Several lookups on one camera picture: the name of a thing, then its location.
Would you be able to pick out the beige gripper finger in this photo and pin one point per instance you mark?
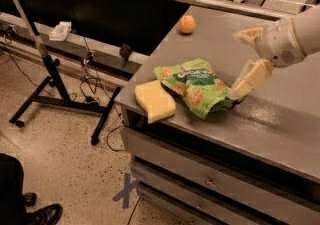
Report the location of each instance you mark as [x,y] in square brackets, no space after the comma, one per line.
[250,37]
[253,74]

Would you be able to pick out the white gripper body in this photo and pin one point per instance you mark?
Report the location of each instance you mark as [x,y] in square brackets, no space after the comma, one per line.
[279,44]

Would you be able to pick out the green rice chip bag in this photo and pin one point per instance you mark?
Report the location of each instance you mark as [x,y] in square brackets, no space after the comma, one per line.
[199,86]

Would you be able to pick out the yellow sponge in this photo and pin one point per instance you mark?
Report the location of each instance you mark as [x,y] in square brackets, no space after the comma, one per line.
[156,102]

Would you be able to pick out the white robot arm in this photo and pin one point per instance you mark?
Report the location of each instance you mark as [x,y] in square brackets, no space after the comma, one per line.
[308,30]

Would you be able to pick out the orange fruit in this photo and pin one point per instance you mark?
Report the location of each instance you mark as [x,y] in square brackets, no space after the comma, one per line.
[187,24]

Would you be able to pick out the grey drawer cabinet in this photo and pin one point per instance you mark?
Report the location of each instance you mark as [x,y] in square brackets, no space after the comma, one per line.
[257,164]

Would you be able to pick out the black clamp on ledge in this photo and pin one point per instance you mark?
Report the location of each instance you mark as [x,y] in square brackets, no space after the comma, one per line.
[125,52]

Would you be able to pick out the white box on ledge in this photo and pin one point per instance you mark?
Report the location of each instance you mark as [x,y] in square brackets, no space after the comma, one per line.
[60,31]

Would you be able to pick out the black rolling stand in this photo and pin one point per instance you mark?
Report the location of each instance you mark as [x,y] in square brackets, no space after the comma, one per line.
[55,80]

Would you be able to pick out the black shoe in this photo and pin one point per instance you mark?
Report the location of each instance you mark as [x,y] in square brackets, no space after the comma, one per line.
[49,215]
[30,199]

